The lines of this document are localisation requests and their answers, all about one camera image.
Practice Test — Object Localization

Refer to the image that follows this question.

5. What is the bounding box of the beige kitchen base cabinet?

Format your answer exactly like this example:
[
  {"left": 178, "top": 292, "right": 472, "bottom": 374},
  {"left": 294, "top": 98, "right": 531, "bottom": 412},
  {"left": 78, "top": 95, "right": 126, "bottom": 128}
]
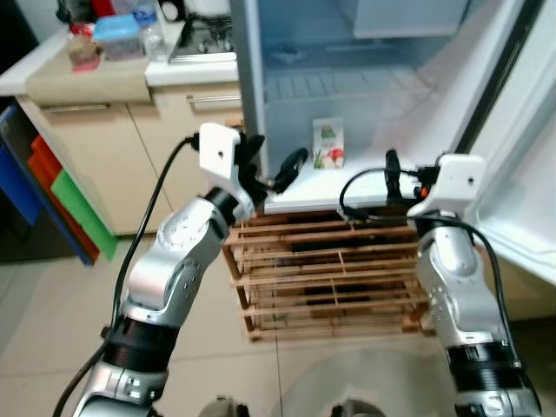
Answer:
[{"left": 0, "top": 26, "right": 248, "bottom": 261}]

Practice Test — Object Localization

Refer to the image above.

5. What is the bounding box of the blue plastic panel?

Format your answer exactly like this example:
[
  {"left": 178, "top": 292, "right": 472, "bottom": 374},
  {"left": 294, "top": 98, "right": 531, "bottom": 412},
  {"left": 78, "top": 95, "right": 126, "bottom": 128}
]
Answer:
[{"left": 0, "top": 104, "right": 44, "bottom": 227}]

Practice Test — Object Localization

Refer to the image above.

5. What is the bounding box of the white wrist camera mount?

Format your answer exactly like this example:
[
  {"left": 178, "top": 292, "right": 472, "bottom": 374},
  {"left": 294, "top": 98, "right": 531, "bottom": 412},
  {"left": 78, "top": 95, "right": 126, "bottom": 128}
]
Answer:
[
  {"left": 198, "top": 123, "right": 257, "bottom": 209},
  {"left": 408, "top": 155, "right": 486, "bottom": 218}
]

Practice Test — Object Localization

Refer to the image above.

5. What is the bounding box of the white green juice carton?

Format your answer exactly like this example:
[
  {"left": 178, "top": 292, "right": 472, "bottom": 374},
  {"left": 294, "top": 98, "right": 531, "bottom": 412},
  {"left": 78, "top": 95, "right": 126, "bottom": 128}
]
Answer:
[{"left": 311, "top": 117, "right": 345, "bottom": 170}]

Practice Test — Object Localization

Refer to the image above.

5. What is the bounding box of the plastic container blue lid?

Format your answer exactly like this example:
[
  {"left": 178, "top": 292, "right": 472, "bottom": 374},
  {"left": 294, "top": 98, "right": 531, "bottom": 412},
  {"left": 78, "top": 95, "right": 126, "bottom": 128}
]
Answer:
[{"left": 93, "top": 15, "right": 144, "bottom": 62}]

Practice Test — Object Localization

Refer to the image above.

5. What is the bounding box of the grey robot left leg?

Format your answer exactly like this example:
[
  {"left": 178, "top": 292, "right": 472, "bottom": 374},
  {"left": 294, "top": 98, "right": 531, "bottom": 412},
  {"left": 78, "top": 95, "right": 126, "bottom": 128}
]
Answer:
[{"left": 198, "top": 395, "right": 253, "bottom": 417}]

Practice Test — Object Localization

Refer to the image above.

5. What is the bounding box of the beige counter mat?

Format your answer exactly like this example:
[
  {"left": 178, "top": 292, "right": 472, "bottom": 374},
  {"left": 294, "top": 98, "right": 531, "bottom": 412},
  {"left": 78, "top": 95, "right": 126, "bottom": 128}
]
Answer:
[{"left": 24, "top": 56, "right": 153, "bottom": 107}]

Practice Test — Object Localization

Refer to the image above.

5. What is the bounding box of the green plastic panel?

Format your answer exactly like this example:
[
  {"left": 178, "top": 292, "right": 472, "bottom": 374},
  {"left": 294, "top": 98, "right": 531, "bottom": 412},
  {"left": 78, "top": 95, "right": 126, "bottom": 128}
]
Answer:
[{"left": 50, "top": 169, "right": 118, "bottom": 261}]

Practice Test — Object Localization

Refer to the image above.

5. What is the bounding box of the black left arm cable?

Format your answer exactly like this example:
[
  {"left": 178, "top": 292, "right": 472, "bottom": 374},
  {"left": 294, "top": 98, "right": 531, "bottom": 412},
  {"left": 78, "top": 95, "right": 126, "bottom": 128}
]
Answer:
[{"left": 54, "top": 135, "right": 202, "bottom": 417}]

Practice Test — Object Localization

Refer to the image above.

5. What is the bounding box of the pink food jar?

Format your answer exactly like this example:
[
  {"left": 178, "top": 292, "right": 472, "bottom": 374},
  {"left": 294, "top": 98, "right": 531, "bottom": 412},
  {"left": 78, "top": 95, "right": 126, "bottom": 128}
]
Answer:
[{"left": 68, "top": 23, "right": 103, "bottom": 73}]

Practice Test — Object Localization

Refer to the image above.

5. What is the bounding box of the orange plastic panel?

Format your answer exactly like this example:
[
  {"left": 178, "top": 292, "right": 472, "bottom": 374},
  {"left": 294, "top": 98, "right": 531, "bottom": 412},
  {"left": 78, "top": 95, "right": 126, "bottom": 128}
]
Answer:
[{"left": 26, "top": 135, "right": 88, "bottom": 253}]

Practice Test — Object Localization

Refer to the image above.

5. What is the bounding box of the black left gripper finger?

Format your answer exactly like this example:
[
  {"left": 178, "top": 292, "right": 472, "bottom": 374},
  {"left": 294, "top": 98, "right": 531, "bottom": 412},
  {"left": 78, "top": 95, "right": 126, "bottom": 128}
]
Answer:
[
  {"left": 240, "top": 133, "right": 267, "bottom": 170},
  {"left": 275, "top": 148, "right": 310, "bottom": 194}
]

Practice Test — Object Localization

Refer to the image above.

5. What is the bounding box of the grey steel fridge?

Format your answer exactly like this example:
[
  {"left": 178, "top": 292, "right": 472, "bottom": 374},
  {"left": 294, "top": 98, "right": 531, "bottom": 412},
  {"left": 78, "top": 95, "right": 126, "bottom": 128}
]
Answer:
[{"left": 228, "top": 0, "right": 556, "bottom": 214}]

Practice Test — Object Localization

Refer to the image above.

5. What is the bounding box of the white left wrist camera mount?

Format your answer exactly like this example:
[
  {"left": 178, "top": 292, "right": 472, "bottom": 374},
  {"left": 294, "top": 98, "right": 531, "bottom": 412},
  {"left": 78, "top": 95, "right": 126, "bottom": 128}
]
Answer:
[{"left": 198, "top": 123, "right": 257, "bottom": 209}]

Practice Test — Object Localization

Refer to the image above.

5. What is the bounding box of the steel gas stove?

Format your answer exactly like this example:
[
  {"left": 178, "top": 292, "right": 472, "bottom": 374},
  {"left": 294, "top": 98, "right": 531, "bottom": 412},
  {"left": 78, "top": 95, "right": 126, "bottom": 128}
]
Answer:
[{"left": 169, "top": 13, "right": 237, "bottom": 66}]

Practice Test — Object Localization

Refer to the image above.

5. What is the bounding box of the metal cabinet handle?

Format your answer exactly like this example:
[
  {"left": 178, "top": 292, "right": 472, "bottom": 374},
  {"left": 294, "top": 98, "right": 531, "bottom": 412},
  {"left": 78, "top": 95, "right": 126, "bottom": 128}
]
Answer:
[
  {"left": 187, "top": 94, "right": 240, "bottom": 109},
  {"left": 39, "top": 103, "right": 114, "bottom": 116}
]

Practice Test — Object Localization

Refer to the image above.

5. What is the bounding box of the wooden slatted rack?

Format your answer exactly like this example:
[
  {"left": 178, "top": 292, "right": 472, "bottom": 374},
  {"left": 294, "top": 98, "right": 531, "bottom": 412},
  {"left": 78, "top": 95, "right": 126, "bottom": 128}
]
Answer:
[{"left": 222, "top": 208, "right": 435, "bottom": 344}]

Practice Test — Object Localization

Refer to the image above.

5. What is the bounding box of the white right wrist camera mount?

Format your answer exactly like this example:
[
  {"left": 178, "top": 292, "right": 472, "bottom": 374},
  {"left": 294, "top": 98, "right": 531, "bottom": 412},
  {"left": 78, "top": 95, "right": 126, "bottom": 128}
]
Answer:
[{"left": 408, "top": 155, "right": 486, "bottom": 218}]

